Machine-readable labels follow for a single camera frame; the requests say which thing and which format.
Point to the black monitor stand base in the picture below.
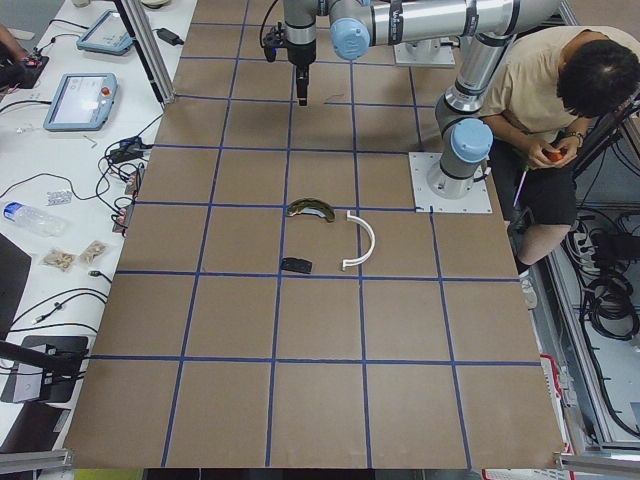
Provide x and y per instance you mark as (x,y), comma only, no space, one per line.
(44,368)

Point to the black power adapter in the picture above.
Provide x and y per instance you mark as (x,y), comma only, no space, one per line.
(169,37)

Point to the green brake shoe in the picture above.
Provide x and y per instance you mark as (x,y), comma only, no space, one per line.
(311,206)

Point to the aluminium frame post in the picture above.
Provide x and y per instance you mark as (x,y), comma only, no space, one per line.
(140,31)

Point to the black brake pad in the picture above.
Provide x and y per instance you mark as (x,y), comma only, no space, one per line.
(296,265)

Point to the snack bag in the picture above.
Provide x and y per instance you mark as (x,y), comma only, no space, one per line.
(92,252)
(58,259)

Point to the person in beige shirt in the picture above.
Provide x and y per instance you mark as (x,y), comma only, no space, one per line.
(551,86)

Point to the teach pendant near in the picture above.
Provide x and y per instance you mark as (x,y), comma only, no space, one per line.
(82,102)

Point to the teach pendant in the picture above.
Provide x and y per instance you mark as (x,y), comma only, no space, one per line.
(82,102)
(107,35)

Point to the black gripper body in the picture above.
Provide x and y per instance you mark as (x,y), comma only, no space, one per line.
(301,55)

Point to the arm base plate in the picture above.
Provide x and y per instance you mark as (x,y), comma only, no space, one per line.
(430,53)
(435,192)

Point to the orange handled tool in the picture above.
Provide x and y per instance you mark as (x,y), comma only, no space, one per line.
(555,156)

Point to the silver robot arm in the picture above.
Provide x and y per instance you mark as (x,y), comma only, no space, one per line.
(412,30)

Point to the clear plastic water bottle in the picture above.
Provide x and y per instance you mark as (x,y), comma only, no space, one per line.
(33,220)

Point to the teach pendant far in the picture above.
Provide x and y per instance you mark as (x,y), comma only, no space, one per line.
(107,35)

